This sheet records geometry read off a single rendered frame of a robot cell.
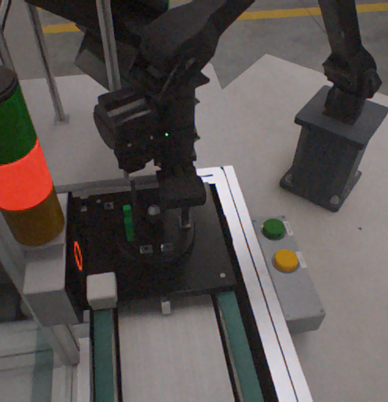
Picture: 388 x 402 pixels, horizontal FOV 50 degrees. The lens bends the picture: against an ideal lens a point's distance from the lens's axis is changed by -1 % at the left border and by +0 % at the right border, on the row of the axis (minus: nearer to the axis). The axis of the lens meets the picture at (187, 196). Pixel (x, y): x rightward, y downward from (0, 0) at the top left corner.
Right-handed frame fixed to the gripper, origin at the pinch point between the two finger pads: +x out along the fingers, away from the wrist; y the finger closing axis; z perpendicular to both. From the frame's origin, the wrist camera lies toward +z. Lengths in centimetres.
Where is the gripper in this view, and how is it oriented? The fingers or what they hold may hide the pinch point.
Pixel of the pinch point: (174, 180)
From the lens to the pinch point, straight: 65.6
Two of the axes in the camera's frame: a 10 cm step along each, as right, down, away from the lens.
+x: -0.1, 6.8, 7.4
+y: 1.6, 7.3, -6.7
